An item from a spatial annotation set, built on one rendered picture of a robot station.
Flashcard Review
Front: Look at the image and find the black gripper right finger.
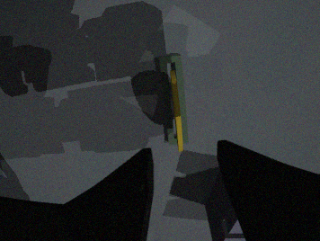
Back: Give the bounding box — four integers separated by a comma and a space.
216, 141, 320, 241

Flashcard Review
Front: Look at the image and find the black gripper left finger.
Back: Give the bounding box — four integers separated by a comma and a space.
0, 148, 154, 241

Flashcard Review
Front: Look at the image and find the green rectangular frame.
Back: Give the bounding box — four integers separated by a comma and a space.
159, 55, 189, 145

